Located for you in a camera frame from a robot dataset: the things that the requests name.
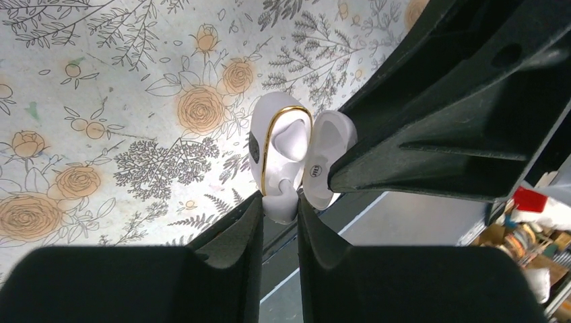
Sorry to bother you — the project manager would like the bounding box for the floral table mat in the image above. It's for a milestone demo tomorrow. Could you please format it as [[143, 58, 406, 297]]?
[[0, 0, 429, 277]]

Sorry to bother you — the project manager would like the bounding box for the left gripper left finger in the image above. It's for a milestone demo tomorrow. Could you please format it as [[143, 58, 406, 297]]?
[[1, 193, 263, 322]]

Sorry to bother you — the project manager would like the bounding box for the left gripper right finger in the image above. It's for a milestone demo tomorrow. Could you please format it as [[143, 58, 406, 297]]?
[[298, 199, 547, 322]]

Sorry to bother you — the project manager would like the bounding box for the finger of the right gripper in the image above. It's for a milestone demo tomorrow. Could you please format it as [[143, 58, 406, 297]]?
[[328, 1, 570, 203]]

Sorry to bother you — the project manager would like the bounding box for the red object background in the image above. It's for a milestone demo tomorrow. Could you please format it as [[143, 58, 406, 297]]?
[[513, 186, 548, 213]]

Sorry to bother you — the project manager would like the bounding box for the white earbud charging case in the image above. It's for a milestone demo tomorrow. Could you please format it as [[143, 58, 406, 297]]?
[[248, 92, 358, 210]]

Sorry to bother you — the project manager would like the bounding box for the white earbud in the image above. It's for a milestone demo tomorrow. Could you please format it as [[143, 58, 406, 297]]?
[[262, 179, 299, 225]]

